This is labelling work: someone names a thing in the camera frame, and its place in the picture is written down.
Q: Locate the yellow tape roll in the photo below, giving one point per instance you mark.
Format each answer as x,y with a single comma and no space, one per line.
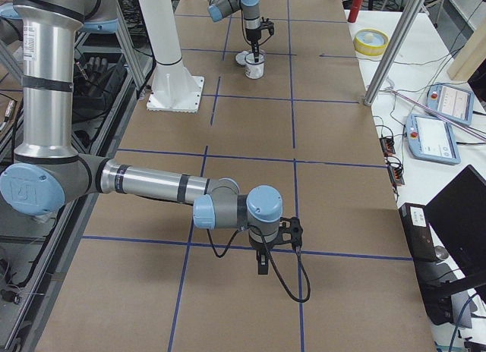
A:
370,42

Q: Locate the white enamel mug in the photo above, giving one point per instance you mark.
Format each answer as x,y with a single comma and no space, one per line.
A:
254,72

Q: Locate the far teach pendant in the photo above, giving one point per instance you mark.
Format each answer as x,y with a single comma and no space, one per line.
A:
452,102

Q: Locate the clear plastic funnel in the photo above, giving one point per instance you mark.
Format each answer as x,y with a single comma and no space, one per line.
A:
253,59

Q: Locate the black box device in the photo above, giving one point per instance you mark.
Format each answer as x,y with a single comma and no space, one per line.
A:
417,231

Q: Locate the red cylinder bottle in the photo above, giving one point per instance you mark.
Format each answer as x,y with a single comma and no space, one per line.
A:
354,10

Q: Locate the white mug lid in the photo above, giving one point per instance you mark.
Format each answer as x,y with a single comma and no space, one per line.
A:
240,58

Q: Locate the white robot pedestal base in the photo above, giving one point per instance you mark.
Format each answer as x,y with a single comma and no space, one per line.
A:
173,87

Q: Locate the aluminium frame post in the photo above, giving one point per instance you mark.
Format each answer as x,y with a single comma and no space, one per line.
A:
398,37

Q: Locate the teach pendant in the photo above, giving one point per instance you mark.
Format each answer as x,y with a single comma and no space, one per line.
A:
431,139
452,102

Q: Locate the near teach pendant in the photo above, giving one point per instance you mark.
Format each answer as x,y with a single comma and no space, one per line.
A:
431,139

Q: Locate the black monitor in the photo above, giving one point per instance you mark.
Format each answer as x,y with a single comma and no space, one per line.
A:
457,215

